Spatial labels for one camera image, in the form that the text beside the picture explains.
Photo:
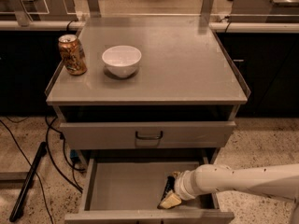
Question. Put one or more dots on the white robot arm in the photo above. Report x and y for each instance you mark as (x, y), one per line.
(279, 182)

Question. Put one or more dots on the orange soda can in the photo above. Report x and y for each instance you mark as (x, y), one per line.
(72, 54)

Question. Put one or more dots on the black drawer handle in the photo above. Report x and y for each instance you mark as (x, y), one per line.
(158, 136)

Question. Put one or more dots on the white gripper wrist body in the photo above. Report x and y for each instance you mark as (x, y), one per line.
(181, 186)

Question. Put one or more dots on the white horizontal rail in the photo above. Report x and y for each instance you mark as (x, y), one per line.
(219, 27)

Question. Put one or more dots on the grey drawer cabinet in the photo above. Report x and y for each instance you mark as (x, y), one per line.
(184, 75)

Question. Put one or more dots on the white ceramic bowl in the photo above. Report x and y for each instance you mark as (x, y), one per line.
(122, 61)

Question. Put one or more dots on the open middle drawer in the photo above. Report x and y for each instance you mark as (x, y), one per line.
(125, 187)

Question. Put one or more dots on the black bar on floor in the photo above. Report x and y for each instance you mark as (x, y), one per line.
(18, 207)

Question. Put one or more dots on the closed top drawer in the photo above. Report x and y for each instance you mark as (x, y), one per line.
(121, 135)

